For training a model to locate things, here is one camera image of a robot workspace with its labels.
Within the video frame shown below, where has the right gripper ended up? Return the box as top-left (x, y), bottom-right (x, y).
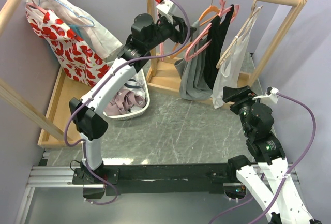
top-left (221, 84), bottom-right (258, 136)

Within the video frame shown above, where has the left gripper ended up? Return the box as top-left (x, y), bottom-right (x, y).
top-left (145, 14), bottom-right (197, 51)

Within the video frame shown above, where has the orange plastic hanger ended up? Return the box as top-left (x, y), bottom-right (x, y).
top-left (169, 0), bottom-right (220, 59)

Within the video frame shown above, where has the grey tank top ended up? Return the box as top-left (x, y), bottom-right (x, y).
top-left (174, 19), bottom-right (215, 101)

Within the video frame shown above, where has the white navy tank top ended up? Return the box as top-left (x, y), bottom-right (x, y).
top-left (124, 74), bottom-right (146, 113)

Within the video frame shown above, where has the mauve pink tank top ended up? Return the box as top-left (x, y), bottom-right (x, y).
top-left (104, 89), bottom-right (133, 116)

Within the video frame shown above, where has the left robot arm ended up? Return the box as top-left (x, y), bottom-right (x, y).
top-left (69, 13), bottom-right (191, 184)

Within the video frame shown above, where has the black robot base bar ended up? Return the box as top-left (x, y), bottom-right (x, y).
top-left (72, 155), bottom-right (251, 199)

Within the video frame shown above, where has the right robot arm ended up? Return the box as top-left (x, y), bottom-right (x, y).
top-left (222, 86), bottom-right (320, 223)

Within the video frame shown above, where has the white sheer tank top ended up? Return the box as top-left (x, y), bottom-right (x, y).
top-left (211, 6), bottom-right (262, 109)

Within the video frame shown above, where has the pink plastic hanger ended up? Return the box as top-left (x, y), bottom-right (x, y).
top-left (184, 0), bottom-right (240, 62)

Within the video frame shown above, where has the black tank top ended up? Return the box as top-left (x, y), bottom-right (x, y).
top-left (204, 4), bottom-right (234, 89)

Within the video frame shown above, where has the beige wooden hanger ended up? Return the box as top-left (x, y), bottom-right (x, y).
top-left (216, 0), bottom-right (261, 69)

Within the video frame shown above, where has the white plastic laundry basket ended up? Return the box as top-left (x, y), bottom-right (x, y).
top-left (103, 70), bottom-right (150, 121)

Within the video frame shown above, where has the red floral white garment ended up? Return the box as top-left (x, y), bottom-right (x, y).
top-left (25, 2), bottom-right (110, 87)

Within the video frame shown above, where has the white pale pink garment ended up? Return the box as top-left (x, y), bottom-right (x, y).
top-left (33, 0), bottom-right (122, 59)

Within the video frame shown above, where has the left wooden clothes rack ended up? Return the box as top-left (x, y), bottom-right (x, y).
top-left (0, 0), bottom-right (100, 147)

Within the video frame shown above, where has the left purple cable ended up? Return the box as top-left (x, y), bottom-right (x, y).
top-left (64, 0), bottom-right (191, 147)

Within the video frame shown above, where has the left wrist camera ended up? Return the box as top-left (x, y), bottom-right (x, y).
top-left (155, 0), bottom-right (177, 24)

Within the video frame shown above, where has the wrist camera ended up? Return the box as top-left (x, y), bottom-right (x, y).
top-left (253, 87), bottom-right (279, 105)
top-left (155, 0), bottom-right (177, 24)

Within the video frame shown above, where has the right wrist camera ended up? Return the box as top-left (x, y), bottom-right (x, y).
top-left (253, 87), bottom-right (279, 105)

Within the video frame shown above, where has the blue wire hanger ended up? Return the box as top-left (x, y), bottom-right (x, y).
top-left (35, 0), bottom-right (95, 28)

